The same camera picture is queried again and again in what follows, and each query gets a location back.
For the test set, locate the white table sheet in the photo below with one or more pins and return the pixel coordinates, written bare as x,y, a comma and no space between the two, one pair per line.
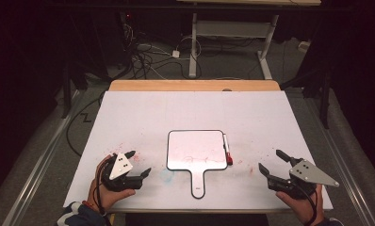
176,109

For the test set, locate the metal floor rail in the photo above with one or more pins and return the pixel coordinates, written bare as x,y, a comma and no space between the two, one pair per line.
345,169
41,163

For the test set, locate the person's left hand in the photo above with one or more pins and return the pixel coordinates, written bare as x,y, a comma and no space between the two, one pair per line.
108,197

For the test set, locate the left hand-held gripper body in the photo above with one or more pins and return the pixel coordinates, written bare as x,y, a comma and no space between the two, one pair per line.
121,166

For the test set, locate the white power adapter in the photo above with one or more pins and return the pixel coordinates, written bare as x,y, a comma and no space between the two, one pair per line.
176,54

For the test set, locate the wooden table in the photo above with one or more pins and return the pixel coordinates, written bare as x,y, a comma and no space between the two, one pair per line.
192,85

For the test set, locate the person's right hand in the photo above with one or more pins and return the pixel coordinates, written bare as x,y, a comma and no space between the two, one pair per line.
297,205

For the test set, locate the black stand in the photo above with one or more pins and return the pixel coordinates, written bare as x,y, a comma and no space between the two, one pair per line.
325,100
66,94

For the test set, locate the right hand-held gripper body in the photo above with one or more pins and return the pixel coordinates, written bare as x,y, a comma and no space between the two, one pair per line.
305,174

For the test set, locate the white marker with red cap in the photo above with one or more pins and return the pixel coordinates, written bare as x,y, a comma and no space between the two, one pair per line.
227,149

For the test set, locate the white desk frame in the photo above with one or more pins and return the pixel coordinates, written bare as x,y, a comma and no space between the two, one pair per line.
193,47

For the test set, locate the small white box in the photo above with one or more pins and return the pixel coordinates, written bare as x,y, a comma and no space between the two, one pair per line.
303,46

